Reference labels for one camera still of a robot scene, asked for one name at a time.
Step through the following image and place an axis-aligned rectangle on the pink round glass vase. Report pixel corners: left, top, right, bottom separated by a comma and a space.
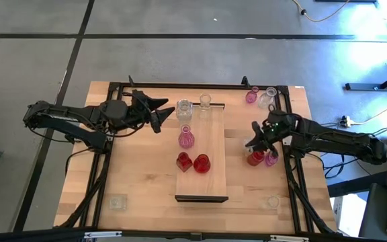
264, 150, 280, 167

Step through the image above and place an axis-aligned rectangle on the black aluminium rig frame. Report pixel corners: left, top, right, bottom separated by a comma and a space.
54, 75, 337, 242

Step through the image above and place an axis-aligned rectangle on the red ribbed cylindrical glass vase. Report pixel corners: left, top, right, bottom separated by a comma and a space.
247, 150, 265, 167

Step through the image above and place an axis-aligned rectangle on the clear cut-glass bulbous vase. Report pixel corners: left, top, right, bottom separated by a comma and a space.
257, 86, 278, 109

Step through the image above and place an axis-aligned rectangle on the clear small round glass vase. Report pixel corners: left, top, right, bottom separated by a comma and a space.
266, 194, 281, 209

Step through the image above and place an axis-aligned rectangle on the silver metal bracket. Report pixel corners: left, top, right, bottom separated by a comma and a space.
269, 235, 310, 242
84, 231, 123, 239

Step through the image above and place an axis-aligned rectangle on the purple-pink ribbed glass vase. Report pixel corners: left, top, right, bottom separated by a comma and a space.
245, 86, 260, 104

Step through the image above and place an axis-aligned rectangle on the black floor cable bundle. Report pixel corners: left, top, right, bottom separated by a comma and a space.
320, 147, 369, 179

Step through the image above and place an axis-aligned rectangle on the pink tall conical glass vase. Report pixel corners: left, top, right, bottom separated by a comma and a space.
177, 124, 196, 149

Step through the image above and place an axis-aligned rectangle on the clear tall square glass bottle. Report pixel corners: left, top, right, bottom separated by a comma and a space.
175, 99, 194, 122

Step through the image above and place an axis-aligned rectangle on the black left arm floor cable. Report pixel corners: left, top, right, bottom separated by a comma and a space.
64, 147, 92, 175

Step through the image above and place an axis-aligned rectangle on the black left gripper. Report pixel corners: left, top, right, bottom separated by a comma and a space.
126, 90, 176, 134

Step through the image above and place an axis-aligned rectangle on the clear small square glass vase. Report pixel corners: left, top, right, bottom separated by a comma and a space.
108, 194, 128, 211

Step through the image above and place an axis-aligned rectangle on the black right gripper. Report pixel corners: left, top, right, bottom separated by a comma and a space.
245, 112, 294, 149

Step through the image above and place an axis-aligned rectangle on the red square glass vase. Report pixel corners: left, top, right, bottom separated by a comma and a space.
175, 151, 194, 173

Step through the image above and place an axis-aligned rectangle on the yellow floor cable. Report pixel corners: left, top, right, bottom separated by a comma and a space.
292, 0, 351, 23

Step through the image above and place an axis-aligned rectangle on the light wooden tray board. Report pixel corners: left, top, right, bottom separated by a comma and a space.
174, 103, 229, 203

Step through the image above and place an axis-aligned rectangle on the clear ribbed glass vase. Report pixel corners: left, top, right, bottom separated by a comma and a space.
198, 93, 212, 120

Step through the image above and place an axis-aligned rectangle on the red bulbous glass vase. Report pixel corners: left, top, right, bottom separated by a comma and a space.
193, 153, 212, 175

